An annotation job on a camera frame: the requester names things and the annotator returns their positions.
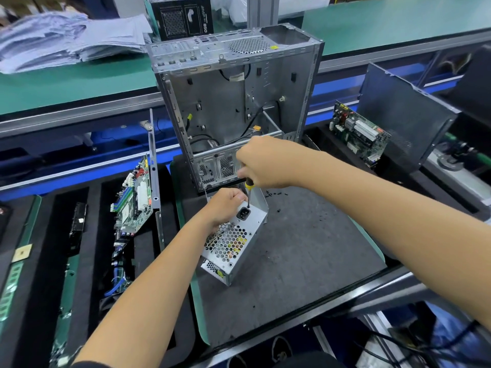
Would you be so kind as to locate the person's right hand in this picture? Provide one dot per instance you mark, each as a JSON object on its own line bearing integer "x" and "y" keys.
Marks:
{"x": 275, "y": 161}

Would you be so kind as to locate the person's left hand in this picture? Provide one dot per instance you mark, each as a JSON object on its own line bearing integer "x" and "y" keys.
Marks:
{"x": 222, "y": 207}

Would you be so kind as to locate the silver power supply unit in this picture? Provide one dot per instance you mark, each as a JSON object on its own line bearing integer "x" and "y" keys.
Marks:
{"x": 228, "y": 249}

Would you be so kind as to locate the person's right forearm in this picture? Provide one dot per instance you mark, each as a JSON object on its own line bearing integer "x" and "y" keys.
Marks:
{"x": 399, "y": 241}

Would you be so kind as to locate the person's left forearm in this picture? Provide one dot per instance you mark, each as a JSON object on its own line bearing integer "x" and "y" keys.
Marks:
{"x": 142, "y": 310}

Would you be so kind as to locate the silver metal computer case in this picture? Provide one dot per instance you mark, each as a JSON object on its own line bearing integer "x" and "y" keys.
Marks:
{"x": 230, "y": 95}

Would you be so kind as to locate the person's right black shoe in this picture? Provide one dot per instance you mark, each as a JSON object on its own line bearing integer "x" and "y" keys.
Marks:
{"x": 281, "y": 348}

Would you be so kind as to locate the person's black shoe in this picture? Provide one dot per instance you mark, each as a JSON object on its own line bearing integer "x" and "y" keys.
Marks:
{"x": 281, "y": 348}
{"x": 238, "y": 361}

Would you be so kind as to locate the person's left black shoe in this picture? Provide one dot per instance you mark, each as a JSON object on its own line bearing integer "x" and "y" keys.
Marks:
{"x": 238, "y": 361}

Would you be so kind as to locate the scattered small black screws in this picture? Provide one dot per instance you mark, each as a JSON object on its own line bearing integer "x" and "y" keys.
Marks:
{"x": 276, "y": 194}

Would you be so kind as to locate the dark grey case side panel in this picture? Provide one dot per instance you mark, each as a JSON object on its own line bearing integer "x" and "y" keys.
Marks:
{"x": 153, "y": 180}

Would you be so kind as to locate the green board with white parts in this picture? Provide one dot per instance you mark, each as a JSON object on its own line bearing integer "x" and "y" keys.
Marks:
{"x": 360, "y": 134}

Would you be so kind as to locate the green motherboard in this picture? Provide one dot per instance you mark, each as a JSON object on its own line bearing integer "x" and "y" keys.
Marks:
{"x": 132, "y": 199}

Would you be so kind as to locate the black foam work mat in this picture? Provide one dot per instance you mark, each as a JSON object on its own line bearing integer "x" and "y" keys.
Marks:
{"x": 314, "y": 256}

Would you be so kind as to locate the black foam tray with recess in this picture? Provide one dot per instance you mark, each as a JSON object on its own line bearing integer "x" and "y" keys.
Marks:
{"x": 399, "y": 187}

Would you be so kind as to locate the large black metal panel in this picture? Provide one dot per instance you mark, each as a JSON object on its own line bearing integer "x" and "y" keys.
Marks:
{"x": 406, "y": 115}

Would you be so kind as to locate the small black rectangular component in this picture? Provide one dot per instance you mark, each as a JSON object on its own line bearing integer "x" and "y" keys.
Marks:
{"x": 78, "y": 217}

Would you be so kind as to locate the black foam tray with slots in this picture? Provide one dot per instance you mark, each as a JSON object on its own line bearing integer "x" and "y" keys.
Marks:
{"x": 92, "y": 272}

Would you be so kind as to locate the black cardboard box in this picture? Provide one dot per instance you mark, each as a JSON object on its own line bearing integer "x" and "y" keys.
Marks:
{"x": 180, "y": 19}

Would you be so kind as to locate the grey round metal part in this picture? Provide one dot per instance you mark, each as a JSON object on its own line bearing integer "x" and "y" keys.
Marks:
{"x": 456, "y": 161}

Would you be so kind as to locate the long green memory strip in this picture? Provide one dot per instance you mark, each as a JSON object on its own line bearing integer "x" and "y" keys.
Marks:
{"x": 65, "y": 310}
{"x": 15, "y": 272}

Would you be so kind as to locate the green conveyor belt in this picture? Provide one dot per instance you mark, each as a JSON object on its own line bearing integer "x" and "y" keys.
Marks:
{"x": 69, "y": 84}

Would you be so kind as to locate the stack of grey paper sheets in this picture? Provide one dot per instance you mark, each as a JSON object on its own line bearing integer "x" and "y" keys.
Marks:
{"x": 61, "y": 42}

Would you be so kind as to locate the grey metal post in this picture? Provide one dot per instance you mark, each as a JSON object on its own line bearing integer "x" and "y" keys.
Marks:
{"x": 263, "y": 10}

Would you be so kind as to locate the grey metal conveyor rail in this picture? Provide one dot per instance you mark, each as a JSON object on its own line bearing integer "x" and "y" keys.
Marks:
{"x": 69, "y": 115}

